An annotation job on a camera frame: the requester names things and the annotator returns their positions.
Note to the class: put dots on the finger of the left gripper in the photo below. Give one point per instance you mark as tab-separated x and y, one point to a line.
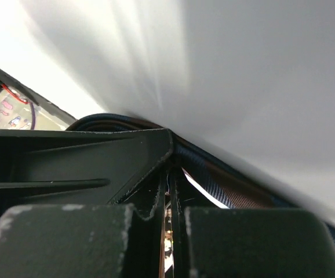
79	167

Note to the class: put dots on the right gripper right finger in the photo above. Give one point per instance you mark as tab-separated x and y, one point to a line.
209	241

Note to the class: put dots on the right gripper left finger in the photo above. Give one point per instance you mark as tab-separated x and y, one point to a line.
83	240

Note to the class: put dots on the dark striped necktie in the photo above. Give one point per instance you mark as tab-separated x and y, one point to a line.
218	179

